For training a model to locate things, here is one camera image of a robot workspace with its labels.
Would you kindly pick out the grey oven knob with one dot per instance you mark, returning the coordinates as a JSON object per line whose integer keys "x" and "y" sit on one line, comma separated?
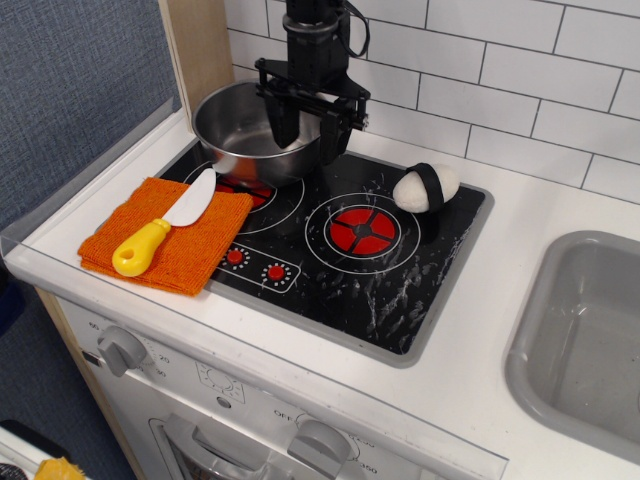
{"x": 120, "y": 350}
{"x": 320, "y": 447}

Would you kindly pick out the grey left oven knob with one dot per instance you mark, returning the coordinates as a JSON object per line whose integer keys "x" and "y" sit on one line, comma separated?
{"x": 120, "y": 350}

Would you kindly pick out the grey right oven knob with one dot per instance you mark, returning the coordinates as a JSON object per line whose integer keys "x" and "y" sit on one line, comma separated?
{"x": 320, "y": 447}

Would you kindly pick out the orange folded cloth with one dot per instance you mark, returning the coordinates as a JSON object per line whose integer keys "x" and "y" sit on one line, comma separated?
{"x": 186, "y": 259}

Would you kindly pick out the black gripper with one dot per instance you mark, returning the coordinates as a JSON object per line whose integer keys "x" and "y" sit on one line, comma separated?
{"x": 314, "y": 79}

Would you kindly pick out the yellow handled toy knife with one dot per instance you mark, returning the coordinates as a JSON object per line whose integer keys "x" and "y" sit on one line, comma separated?
{"x": 135, "y": 254}

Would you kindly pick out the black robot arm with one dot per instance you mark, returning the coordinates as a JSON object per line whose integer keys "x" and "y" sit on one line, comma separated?
{"x": 315, "y": 11}

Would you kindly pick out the light wooden side post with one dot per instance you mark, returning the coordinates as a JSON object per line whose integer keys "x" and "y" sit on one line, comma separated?
{"x": 199, "y": 45}

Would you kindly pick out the yellow black object on floor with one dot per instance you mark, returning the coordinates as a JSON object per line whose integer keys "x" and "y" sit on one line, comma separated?
{"x": 50, "y": 469}

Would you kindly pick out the white toy oven front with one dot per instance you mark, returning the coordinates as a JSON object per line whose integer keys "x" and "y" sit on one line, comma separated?
{"x": 184, "y": 419}

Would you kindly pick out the grey sink basin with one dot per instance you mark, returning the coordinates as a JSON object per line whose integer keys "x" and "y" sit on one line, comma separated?
{"x": 573, "y": 365}

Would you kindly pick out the white plush rice ball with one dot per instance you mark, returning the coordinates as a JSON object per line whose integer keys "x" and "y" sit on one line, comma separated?
{"x": 425, "y": 188}

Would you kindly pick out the stainless steel bowl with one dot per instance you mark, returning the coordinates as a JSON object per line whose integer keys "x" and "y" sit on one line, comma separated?
{"x": 233, "y": 128}

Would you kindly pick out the black toy cooktop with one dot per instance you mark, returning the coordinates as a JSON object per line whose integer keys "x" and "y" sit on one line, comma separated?
{"x": 334, "y": 255}

